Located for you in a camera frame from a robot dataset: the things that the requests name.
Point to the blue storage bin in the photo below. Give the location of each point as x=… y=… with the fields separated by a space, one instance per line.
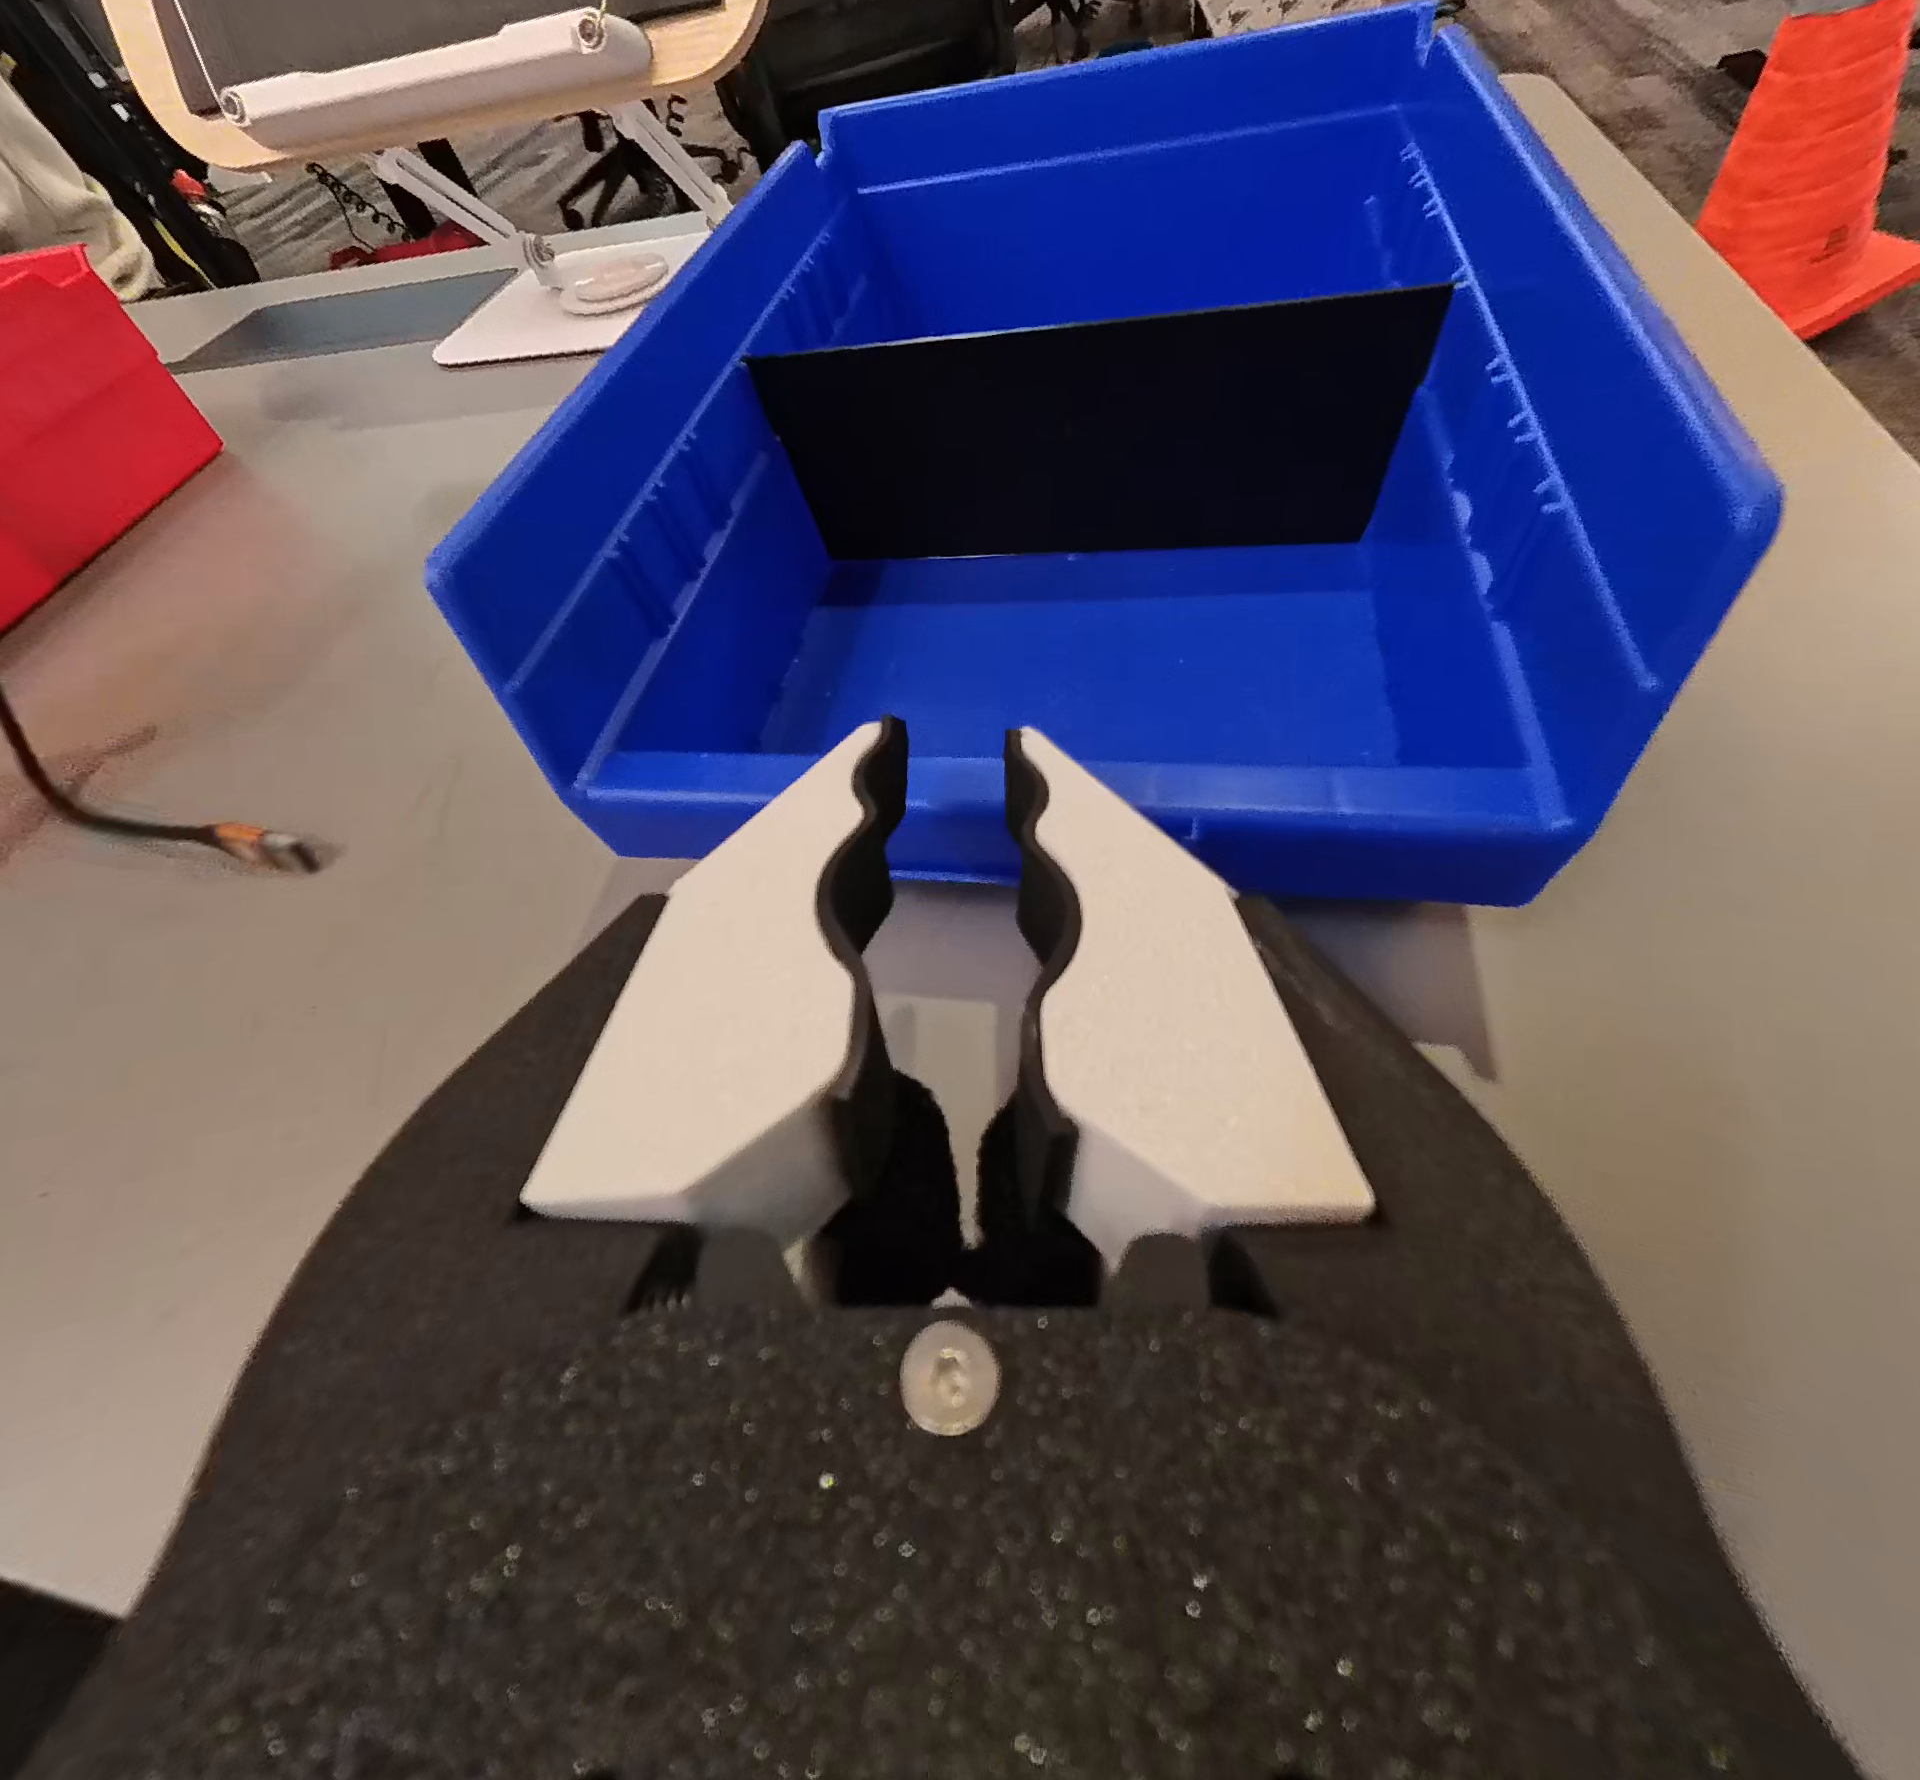
x=1051 y=670

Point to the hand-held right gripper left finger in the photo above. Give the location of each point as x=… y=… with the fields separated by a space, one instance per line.
x=690 y=1061

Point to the red storage bin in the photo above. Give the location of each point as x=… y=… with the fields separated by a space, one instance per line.
x=73 y=459

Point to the orange traffic cone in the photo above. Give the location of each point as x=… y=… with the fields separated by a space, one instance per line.
x=1816 y=160

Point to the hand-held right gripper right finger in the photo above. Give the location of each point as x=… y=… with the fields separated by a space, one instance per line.
x=1201 y=1061

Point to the black bin divider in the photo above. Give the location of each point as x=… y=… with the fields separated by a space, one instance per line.
x=1096 y=431

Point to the grey desk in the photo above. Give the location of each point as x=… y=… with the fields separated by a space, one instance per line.
x=299 y=985

